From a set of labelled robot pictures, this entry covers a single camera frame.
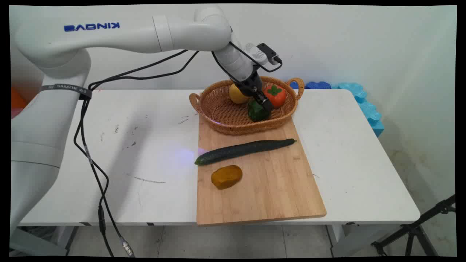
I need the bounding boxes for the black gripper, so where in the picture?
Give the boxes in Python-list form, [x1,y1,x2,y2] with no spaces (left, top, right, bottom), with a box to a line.
[238,74,274,112]

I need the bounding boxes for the green bell pepper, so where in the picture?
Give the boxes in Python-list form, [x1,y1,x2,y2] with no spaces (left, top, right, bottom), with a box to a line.
[248,100,272,123]

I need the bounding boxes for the brown-yellow potato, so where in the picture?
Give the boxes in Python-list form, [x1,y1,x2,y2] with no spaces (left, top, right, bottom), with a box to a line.
[211,165,243,190]

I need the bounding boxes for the orange-red persimmon with green top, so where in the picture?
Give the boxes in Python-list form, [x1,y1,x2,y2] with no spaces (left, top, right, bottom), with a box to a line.
[263,84,287,108]

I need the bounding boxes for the yellow lemon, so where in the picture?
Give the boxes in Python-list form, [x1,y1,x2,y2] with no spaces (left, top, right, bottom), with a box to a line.
[229,83,250,104]

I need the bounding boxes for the long dark green cucumber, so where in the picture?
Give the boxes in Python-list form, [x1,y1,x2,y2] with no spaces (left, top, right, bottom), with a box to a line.
[194,138,297,166]

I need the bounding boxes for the dark blue foam piece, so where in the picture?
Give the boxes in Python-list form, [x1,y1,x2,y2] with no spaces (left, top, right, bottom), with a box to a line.
[289,81,332,90]

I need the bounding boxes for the wooden cutting board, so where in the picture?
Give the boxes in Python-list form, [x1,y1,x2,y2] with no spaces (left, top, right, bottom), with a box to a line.
[196,116,327,227]

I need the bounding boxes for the light blue foam piece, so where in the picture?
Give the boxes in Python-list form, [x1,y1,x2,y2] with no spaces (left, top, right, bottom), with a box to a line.
[331,82,385,138]

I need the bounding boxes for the white table leg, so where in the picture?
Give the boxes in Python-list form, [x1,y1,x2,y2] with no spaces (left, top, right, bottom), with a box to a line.
[55,226,80,256]
[325,224,346,255]

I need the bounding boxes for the black tripod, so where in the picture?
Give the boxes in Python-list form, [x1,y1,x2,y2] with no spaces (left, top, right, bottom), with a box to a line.
[371,194,457,257]

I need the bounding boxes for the orange object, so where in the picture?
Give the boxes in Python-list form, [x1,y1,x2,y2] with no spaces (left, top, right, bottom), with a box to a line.
[11,87,28,110]

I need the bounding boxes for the woven wicker basket with handles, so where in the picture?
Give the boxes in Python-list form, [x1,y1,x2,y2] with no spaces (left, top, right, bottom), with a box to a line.
[189,76,304,136]

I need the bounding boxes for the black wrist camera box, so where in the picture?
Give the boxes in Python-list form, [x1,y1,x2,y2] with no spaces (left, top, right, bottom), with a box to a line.
[246,43,281,66]

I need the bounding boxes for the black looped wrist cable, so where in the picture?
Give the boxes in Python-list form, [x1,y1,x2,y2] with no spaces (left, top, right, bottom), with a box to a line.
[211,41,283,81]

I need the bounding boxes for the long black arm cable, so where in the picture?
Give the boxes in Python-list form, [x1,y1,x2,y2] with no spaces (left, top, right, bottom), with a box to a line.
[73,49,189,257]
[73,50,201,257]

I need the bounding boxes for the black printed arm strap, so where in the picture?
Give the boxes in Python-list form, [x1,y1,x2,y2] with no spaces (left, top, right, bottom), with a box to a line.
[39,83,92,100]

